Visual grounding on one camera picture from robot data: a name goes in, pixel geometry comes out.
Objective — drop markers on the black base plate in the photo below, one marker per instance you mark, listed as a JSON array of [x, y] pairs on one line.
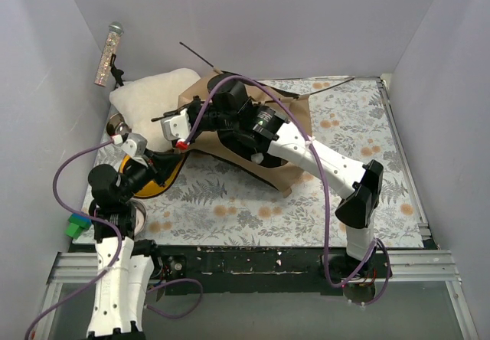
[[290, 270]]

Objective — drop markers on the glitter microphone toy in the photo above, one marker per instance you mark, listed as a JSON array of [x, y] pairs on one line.
[[108, 54]]

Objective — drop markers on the white fluffy cushion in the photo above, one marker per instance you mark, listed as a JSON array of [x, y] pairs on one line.
[[142, 100]]

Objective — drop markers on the steel bowl near front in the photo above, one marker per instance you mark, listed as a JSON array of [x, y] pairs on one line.
[[141, 216]]

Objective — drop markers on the beige pet tent fabric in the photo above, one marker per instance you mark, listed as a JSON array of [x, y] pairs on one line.
[[225, 131]]

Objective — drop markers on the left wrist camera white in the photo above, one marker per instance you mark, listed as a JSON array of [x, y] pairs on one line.
[[133, 144]]

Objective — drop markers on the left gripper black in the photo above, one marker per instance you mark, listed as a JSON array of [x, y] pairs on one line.
[[151, 160]]

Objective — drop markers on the steel bowl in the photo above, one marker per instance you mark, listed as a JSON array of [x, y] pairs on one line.
[[141, 216], [117, 125]]

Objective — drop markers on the steel bowl at back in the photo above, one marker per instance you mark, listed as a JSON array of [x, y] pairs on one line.
[[117, 125]]

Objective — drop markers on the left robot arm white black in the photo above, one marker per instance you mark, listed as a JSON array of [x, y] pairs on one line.
[[125, 264]]

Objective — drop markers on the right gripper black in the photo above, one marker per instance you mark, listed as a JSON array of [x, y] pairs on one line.
[[192, 109]]

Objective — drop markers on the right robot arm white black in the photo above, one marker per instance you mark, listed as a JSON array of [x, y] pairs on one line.
[[357, 184]]

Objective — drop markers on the green blue toy block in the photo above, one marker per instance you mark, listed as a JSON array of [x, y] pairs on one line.
[[77, 225]]

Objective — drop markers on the yellow pet bowl stand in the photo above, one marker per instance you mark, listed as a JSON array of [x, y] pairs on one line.
[[151, 190]]

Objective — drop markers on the floral table mat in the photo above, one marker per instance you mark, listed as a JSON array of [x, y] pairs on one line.
[[215, 203]]

